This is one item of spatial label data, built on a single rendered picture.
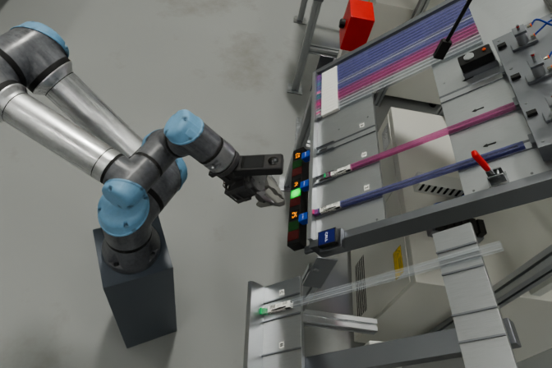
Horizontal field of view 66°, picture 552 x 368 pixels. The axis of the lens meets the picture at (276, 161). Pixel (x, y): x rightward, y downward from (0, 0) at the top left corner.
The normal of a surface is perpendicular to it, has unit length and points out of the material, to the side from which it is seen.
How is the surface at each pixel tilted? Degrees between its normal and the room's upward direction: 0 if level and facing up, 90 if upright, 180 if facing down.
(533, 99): 47
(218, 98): 0
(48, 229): 0
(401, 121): 0
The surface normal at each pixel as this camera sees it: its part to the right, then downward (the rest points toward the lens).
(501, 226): 0.16, -0.62
